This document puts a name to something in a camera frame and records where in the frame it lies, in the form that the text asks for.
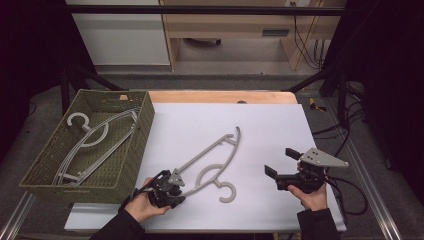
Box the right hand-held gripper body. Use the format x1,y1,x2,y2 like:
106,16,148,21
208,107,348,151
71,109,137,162
275,147,350,195

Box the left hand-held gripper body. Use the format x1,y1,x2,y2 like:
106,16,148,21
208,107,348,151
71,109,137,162
146,169,186,208

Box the grey plastic clothes hanger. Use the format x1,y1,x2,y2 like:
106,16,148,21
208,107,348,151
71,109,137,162
53,111,139,187
52,108,141,186
173,125,242,204

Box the green woven basket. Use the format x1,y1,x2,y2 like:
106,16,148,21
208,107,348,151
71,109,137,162
18,88,156,205

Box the person's right hand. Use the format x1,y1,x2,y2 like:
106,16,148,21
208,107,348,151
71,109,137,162
287,184,329,212

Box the person's left hand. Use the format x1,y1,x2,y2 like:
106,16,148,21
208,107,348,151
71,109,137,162
124,176,171,224

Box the yellow and black tape piece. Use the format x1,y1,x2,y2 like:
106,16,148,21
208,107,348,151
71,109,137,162
308,97,328,113

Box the black metal stand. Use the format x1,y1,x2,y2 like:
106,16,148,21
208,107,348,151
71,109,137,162
282,65,350,128
60,62,126,115

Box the light wooden table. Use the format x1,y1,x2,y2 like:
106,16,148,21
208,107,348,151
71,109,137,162
148,90,299,105

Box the black curtain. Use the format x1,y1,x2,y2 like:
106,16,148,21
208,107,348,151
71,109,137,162
324,0,424,201
0,0,98,162

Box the black chair base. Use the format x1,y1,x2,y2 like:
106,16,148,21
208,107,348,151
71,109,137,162
183,37,222,47

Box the beige wooden desk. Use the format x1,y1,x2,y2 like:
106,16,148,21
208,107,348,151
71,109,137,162
159,0,348,73

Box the white cabinet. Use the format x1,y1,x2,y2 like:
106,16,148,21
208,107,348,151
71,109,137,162
65,0,171,67

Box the black floor cables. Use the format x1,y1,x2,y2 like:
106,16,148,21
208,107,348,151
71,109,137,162
311,82,366,161

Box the aluminium rail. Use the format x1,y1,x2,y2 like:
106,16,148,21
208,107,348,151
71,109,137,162
0,191,36,240
324,99,405,240

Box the black wall cables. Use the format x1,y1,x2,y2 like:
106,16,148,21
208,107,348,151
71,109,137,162
292,2,327,71

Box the dark drawer handle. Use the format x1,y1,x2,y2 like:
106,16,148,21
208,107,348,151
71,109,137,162
261,28,290,37

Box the black horizontal frame bar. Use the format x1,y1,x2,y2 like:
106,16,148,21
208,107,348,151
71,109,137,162
64,4,346,17

